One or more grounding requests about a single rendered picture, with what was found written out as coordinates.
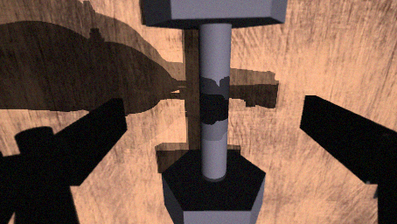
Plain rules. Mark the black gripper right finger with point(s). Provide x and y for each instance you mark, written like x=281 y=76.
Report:
x=366 y=148

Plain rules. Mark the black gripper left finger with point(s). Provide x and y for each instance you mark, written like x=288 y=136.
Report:
x=42 y=186

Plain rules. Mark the grey hexagonal dumbbell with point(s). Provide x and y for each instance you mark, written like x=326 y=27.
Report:
x=213 y=185

